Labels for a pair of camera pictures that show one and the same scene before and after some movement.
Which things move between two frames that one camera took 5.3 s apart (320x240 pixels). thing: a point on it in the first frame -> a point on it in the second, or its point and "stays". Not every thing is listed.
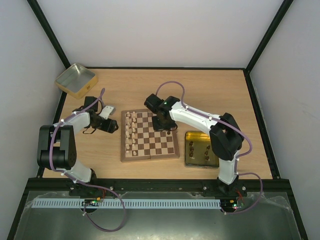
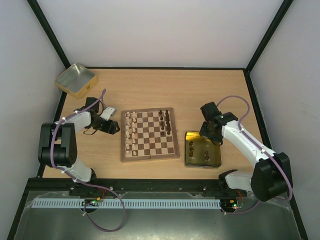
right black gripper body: [164, 125] -> [210, 132]
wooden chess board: [139, 140] stays
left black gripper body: [108, 127] stays
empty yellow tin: [77, 81] stays
